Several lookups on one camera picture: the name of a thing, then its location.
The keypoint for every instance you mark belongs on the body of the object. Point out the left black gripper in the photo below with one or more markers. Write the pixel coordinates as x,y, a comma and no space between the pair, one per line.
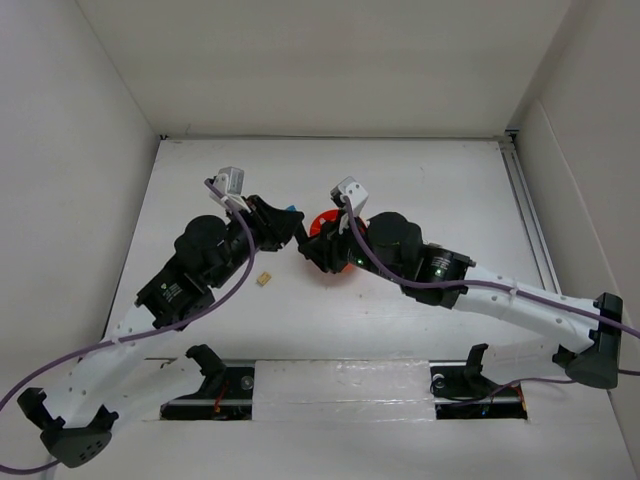
276,226

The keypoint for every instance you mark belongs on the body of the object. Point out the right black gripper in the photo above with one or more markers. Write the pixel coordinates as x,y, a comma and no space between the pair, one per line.
325,252

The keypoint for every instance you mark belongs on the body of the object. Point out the small tan eraser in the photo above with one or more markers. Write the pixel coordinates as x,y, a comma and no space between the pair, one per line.
263,279

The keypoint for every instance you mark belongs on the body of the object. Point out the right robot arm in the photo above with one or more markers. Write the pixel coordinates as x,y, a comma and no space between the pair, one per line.
581,338

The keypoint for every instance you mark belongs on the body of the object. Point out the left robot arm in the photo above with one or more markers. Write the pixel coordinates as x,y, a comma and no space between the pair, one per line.
78,417

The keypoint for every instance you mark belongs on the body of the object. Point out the orange round compartment organizer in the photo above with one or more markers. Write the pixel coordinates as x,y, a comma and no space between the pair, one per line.
314,230

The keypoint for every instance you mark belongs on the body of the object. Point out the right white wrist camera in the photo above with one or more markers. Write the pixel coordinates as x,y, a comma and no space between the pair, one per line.
350,197

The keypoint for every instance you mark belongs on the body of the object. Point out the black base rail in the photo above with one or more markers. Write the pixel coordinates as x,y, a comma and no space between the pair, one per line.
346,391

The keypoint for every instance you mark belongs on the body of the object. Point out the aluminium side rail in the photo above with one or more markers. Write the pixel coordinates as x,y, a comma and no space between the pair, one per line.
528,214

